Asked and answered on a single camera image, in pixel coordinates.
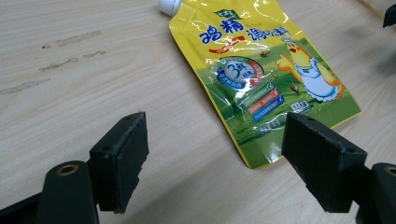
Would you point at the yellow green spouted seasoning pouch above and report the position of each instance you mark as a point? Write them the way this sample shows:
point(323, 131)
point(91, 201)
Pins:
point(249, 71)

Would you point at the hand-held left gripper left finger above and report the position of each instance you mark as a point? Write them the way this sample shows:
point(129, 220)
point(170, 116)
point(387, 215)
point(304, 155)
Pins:
point(120, 161)

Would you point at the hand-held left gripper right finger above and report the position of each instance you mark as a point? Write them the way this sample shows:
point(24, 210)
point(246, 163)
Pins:
point(320, 161)

